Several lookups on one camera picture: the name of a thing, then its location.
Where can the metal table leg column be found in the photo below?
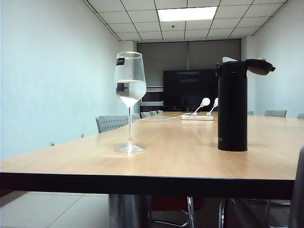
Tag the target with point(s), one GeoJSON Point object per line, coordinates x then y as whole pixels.
{"type": "Point", "coordinates": [129, 211]}

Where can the red chair with chrome legs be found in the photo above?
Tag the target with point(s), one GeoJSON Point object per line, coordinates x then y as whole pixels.
{"type": "Point", "coordinates": [175, 203]}

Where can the dark low wall cabinet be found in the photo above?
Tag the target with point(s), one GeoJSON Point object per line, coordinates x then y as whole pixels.
{"type": "Point", "coordinates": [154, 97]}

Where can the white power strip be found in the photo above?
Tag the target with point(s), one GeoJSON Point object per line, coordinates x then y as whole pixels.
{"type": "Point", "coordinates": [197, 117]}

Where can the black thermos cup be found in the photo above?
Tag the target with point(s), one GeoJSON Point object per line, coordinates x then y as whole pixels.
{"type": "Point", "coordinates": [232, 107]}

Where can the large black TV screen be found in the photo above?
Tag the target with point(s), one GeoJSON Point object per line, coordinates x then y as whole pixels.
{"type": "Point", "coordinates": [190, 88]}

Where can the dark chair with chrome legs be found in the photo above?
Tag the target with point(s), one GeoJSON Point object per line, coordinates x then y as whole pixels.
{"type": "Point", "coordinates": [268, 206]}

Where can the bright ceiling light panel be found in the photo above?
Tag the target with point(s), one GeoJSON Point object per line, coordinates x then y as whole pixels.
{"type": "Point", "coordinates": [187, 13]}

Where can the dark grey blurred post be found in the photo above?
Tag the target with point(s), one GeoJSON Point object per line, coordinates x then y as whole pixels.
{"type": "Point", "coordinates": [298, 194]}

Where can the clear stemmed wine glass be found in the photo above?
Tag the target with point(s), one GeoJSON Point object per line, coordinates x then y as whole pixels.
{"type": "Point", "coordinates": [129, 78]}

